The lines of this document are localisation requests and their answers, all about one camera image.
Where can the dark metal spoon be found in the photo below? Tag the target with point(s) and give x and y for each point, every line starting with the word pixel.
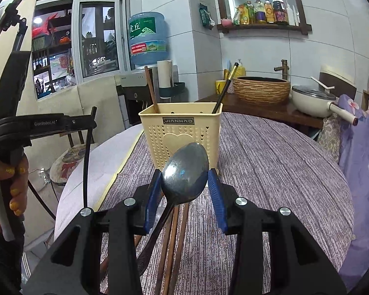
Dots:
pixel 184 177

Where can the green wall packet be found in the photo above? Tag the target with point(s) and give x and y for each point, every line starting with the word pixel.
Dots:
pixel 205 17

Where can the yellow oil bottle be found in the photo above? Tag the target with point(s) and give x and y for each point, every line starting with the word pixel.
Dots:
pixel 269 12

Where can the dark soy sauce bottle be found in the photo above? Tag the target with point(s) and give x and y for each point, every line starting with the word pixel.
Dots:
pixel 280 12

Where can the blue water jug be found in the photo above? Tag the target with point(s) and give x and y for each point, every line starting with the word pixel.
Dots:
pixel 147 38

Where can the woven brown basin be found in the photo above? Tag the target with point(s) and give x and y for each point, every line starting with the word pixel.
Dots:
pixel 260 90

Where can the yellow soap bottle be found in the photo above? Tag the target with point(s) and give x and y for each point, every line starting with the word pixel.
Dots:
pixel 241 71

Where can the wooden wall shelf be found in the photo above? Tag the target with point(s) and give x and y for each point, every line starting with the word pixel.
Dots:
pixel 249 14

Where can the purple striped tablecloth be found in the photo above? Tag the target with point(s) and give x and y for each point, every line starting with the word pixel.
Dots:
pixel 273 166

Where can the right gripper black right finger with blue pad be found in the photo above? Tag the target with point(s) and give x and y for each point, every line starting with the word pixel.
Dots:
pixel 298 264

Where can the sliding window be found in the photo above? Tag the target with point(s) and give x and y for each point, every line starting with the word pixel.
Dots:
pixel 76 41

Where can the phone on stand arm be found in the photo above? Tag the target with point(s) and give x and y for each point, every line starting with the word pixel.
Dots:
pixel 12 18

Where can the yellow mug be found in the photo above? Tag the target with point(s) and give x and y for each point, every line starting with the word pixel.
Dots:
pixel 219 86

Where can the cream pan with lid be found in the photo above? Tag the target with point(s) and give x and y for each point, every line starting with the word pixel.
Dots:
pixel 319 103

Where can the cream plastic utensil holder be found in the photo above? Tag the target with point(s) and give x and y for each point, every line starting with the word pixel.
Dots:
pixel 177 125

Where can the water dispenser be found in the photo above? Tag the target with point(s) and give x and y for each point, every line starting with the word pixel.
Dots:
pixel 134 95

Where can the black gold handled utensil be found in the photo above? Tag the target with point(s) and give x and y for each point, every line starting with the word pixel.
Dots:
pixel 225 88

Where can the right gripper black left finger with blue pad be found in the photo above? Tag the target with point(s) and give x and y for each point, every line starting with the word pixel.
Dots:
pixel 72 264

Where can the wooden chair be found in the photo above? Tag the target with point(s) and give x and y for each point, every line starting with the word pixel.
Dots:
pixel 73 128

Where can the purple floral cloth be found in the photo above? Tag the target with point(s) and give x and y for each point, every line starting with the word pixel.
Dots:
pixel 349 147

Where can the left hand yellow nails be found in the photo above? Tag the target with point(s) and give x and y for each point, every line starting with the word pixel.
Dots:
pixel 19 185

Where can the paper towel roll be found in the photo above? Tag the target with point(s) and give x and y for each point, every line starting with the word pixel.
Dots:
pixel 164 73

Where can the brass faucet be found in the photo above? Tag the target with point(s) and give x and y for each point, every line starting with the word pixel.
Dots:
pixel 284 69

